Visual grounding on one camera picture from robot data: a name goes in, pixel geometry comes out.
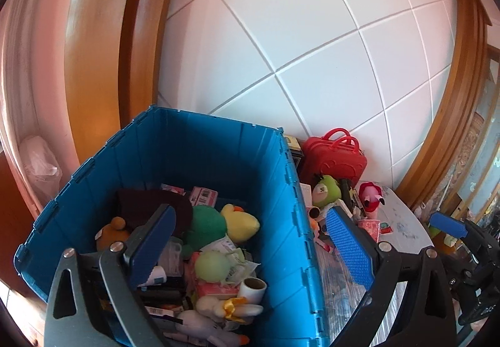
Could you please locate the dark green plush toy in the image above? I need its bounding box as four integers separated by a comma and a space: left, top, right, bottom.
182, 205, 229, 259

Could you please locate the white medicine bottle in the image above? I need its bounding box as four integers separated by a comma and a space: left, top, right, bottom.
146, 267, 167, 287

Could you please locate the white and orange plush toy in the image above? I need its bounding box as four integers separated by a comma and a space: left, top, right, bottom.
175, 310, 251, 347

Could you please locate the white lint roller refill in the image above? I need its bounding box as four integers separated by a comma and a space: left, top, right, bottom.
238, 277, 268, 304

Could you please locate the ornate patterned panel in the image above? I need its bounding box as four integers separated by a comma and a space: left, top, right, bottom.
441, 58, 500, 215

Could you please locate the red toy suitcase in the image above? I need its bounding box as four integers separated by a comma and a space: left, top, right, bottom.
302, 128, 368, 191

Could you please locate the pink patterned packet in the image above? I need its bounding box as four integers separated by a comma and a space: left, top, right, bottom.
357, 217, 380, 242

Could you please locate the blue plastic crate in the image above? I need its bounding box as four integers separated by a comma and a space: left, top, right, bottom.
13, 105, 333, 347

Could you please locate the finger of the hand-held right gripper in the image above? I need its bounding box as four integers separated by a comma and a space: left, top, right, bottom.
429, 212, 491, 250

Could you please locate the cream and yellow plush toy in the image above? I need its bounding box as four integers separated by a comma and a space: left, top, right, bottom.
195, 295, 264, 322

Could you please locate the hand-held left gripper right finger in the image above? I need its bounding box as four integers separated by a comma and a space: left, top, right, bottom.
325, 202, 458, 347

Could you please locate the brown teddy bear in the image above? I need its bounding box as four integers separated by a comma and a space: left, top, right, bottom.
96, 216, 131, 252

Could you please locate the white padded headboard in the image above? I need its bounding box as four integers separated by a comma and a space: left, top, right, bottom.
156, 0, 458, 191

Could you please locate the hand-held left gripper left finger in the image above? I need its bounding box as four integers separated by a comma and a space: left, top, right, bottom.
44, 203, 178, 347

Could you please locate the lime green plush toy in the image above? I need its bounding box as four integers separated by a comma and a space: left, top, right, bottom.
312, 174, 342, 209

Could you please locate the round green plush keychain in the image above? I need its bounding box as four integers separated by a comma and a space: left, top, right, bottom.
194, 251, 232, 285

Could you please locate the pink floral tissue pack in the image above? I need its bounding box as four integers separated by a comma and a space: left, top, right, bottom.
183, 263, 239, 301

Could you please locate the black box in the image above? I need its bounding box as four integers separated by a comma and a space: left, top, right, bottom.
283, 134, 305, 172

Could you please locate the clear plastic bag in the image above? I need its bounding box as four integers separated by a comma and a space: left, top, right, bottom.
19, 135, 63, 199

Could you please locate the dark maroon cloth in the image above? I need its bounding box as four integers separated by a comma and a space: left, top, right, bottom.
116, 189, 194, 238

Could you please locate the pink curtain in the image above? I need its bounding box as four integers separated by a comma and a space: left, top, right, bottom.
0, 0, 79, 215

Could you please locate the wooden headboard frame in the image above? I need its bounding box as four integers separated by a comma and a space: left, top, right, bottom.
64, 0, 493, 211

